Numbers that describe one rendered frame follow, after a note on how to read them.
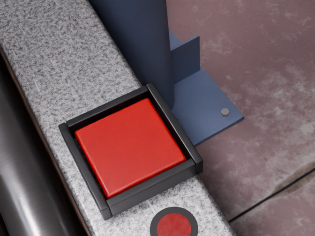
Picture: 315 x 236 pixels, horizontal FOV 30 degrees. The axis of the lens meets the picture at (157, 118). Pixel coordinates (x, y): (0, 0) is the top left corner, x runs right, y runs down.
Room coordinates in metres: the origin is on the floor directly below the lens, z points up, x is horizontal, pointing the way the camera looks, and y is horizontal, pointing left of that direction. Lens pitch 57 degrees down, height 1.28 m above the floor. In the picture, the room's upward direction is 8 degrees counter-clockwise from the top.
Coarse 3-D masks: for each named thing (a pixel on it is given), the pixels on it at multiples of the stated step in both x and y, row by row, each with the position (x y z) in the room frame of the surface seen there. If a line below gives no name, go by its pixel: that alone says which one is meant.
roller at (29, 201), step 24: (0, 72) 0.31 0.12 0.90; (0, 96) 0.28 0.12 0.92; (0, 120) 0.25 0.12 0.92; (0, 144) 0.23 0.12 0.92; (24, 144) 0.23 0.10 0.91; (0, 168) 0.21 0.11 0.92; (24, 168) 0.21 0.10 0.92; (0, 192) 0.19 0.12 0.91; (24, 192) 0.19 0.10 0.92; (48, 192) 0.19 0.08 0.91; (24, 216) 0.17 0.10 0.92; (48, 216) 0.17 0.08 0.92
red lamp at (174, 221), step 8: (168, 216) 0.16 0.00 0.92; (176, 216) 0.16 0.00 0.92; (184, 216) 0.16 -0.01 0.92; (160, 224) 0.15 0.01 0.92; (168, 224) 0.15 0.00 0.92; (176, 224) 0.15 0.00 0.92; (184, 224) 0.15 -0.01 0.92; (160, 232) 0.15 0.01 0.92; (168, 232) 0.15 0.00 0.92; (176, 232) 0.15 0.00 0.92; (184, 232) 0.15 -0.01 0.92
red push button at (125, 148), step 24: (120, 120) 0.23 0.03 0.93; (144, 120) 0.23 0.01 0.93; (96, 144) 0.21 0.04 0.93; (120, 144) 0.21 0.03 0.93; (144, 144) 0.21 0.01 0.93; (168, 144) 0.21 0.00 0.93; (96, 168) 0.19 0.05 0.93; (120, 168) 0.19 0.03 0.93; (144, 168) 0.19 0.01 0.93; (168, 168) 0.19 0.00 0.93; (120, 192) 0.18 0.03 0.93
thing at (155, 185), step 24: (120, 96) 0.25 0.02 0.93; (144, 96) 0.25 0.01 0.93; (72, 120) 0.23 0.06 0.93; (96, 120) 0.24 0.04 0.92; (168, 120) 0.22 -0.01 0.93; (72, 144) 0.21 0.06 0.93; (192, 144) 0.20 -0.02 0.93; (192, 168) 0.18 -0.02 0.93; (96, 192) 0.17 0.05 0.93; (144, 192) 0.17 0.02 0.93
